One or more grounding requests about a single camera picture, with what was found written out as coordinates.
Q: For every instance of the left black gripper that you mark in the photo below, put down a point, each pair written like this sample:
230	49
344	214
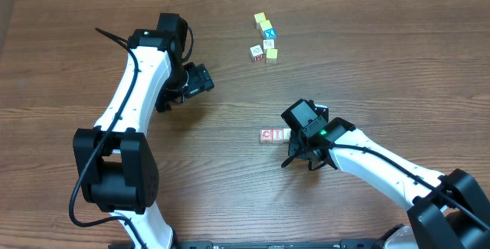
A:
168	101

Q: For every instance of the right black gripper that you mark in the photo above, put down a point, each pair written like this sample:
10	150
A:
302	152

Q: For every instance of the red I wooden block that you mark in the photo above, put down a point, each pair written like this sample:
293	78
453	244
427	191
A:
277	135

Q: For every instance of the white ladybug wooden block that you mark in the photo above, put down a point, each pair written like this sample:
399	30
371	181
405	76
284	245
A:
286	134

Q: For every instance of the white block blue D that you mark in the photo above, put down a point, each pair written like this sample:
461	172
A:
266	136

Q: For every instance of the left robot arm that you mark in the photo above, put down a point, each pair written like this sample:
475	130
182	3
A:
118	176

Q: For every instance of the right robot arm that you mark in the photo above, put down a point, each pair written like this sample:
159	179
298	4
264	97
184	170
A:
444	211

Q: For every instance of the white block red side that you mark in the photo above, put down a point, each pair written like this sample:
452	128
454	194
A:
256	53

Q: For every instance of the yellow block middle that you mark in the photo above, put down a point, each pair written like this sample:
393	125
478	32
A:
271	55

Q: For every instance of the white picture block upper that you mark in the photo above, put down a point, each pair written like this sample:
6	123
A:
268	44

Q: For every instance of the blue X wooden block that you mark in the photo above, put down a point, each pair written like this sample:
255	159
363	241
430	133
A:
270	34

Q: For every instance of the yellow wooden block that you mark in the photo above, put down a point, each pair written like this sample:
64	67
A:
258	18
265	26

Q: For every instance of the yellow top wooden block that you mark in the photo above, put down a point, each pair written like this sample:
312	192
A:
258	18

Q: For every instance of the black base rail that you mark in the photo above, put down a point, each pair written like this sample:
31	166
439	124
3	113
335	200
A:
364	243

